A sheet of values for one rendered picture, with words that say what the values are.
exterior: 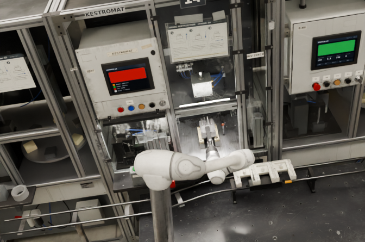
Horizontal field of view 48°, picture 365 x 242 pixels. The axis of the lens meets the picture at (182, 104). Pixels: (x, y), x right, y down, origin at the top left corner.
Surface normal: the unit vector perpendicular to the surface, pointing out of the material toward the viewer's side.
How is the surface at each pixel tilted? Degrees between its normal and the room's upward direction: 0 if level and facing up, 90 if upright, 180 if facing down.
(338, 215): 0
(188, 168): 43
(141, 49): 90
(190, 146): 0
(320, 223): 0
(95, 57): 90
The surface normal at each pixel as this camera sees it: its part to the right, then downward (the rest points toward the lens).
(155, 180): -0.26, 0.47
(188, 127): -0.13, -0.78
